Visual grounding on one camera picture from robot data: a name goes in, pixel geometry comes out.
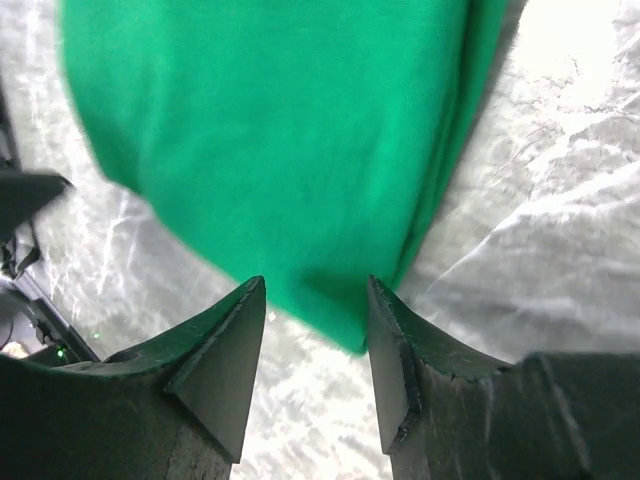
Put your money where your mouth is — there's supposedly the black base beam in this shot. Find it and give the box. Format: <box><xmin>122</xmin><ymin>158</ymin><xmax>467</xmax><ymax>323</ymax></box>
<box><xmin>1</xmin><ymin>274</ymin><xmax>100</xmax><ymax>367</ymax></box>

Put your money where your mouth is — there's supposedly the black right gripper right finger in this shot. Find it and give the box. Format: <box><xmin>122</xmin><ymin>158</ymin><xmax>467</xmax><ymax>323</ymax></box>
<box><xmin>368</xmin><ymin>279</ymin><xmax>639</xmax><ymax>479</ymax></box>

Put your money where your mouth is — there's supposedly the green t-shirt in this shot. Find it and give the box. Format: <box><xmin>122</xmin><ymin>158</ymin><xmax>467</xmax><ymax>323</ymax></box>
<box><xmin>60</xmin><ymin>0</ymin><xmax>507</xmax><ymax>353</ymax></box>

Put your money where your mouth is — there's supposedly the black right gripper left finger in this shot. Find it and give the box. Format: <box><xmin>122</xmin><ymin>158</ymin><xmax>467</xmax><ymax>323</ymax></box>
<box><xmin>1</xmin><ymin>276</ymin><xmax>266</xmax><ymax>479</ymax></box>

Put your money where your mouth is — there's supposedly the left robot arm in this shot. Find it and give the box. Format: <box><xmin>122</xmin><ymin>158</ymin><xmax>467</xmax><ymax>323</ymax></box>
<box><xmin>1</xmin><ymin>169</ymin><xmax>71</xmax><ymax>242</ymax></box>

